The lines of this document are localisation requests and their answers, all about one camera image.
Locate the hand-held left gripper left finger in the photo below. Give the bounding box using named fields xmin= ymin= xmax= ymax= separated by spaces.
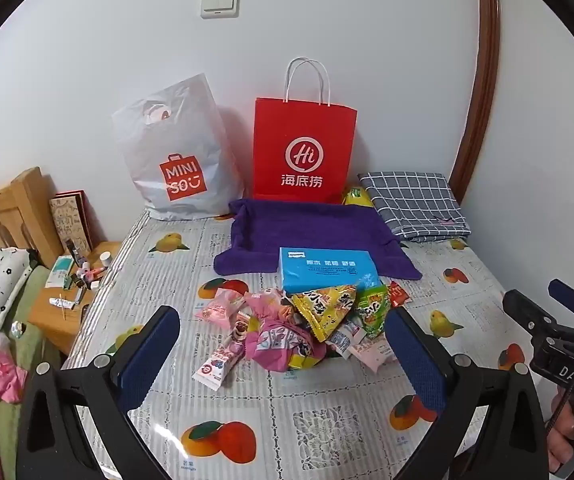
xmin=16 ymin=306 xmax=180 ymax=480

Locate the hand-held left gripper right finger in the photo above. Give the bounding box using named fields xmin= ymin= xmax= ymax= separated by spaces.
xmin=384 ymin=306 xmax=550 ymax=480

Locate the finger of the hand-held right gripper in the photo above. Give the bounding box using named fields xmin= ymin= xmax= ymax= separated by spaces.
xmin=503 ymin=289 xmax=554 ymax=342
xmin=548 ymin=278 xmax=574 ymax=317

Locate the pale pink snack packet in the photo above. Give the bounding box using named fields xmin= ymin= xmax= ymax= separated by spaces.
xmin=349 ymin=335 xmax=398 ymax=373

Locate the white pink snack bar packet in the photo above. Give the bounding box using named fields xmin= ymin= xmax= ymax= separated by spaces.
xmin=192 ymin=342 xmax=245 ymax=390

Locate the small red snack packet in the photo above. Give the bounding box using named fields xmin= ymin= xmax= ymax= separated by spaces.
xmin=387 ymin=281 xmax=413 ymax=308

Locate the yellow triangular snack packet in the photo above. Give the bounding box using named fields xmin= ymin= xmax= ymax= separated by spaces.
xmin=291 ymin=284 xmax=358 ymax=343

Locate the pink snack bag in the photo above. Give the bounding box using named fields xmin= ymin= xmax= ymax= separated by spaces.
xmin=244 ymin=287 xmax=328 ymax=373

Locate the small white blue packet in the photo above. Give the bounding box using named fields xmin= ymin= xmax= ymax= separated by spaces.
xmin=327 ymin=322 xmax=365 ymax=358

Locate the wooden nightstand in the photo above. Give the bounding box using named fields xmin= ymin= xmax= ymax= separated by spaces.
xmin=27 ymin=241 xmax=122 ymax=356

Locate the flat yellow snack packet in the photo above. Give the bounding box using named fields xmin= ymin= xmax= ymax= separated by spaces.
xmin=287 ymin=350 xmax=329 ymax=372

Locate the white teal box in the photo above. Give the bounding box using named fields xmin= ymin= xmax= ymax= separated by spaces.
xmin=47 ymin=256 xmax=75 ymax=288

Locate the blue tissue pack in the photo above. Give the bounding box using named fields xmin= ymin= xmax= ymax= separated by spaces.
xmin=279 ymin=247 xmax=379 ymax=295

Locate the fruit print bed sheet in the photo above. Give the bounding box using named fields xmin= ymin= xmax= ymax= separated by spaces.
xmin=62 ymin=210 xmax=558 ymax=480

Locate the grey checked folded cloth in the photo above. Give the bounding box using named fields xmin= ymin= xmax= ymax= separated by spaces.
xmin=358 ymin=171 xmax=472 ymax=243

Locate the green quilt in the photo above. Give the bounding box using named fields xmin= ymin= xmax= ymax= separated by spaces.
xmin=0 ymin=265 xmax=62 ymax=480

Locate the purple towel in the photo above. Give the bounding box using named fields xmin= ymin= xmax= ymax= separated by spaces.
xmin=213 ymin=198 xmax=423 ymax=281

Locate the yellow green snack packet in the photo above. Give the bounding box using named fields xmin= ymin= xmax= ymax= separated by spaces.
xmin=342 ymin=187 xmax=375 ymax=208

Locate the white plastic shopping bag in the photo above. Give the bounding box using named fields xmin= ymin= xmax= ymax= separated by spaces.
xmin=112 ymin=73 xmax=245 ymax=222

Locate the wooden headboard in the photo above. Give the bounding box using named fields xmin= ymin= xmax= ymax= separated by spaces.
xmin=0 ymin=167 xmax=62 ymax=268

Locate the red paper bag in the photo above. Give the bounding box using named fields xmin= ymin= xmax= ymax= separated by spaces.
xmin=253 ymin=57 xmax=358 ymax=206

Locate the brown wooden door frame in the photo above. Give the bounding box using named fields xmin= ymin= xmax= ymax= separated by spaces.
xmin=447 ymin=0 xmax=500 ymax=196

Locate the white light switch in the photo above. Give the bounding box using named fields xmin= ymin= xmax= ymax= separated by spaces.
xmin=200 ymin=0 xmax=241 ymax=18

